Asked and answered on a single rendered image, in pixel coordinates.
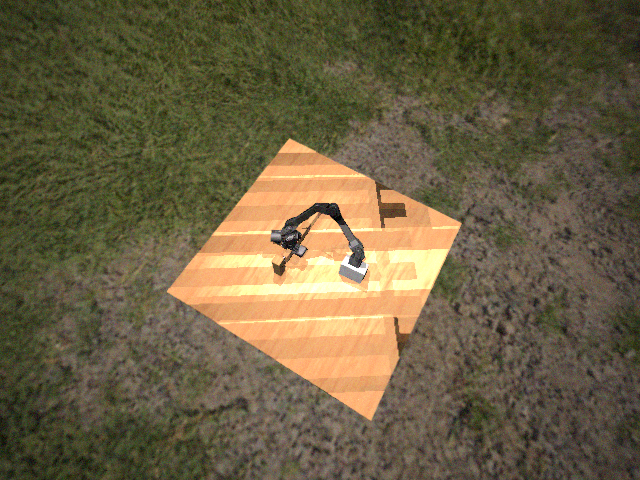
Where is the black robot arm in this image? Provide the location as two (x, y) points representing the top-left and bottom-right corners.
(270, 203), (365, 268)

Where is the brown wooden post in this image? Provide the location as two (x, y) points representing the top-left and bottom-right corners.
(272, 254), (285, 276)

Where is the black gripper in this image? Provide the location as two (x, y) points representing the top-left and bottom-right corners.
(275, 238), (307, 257)

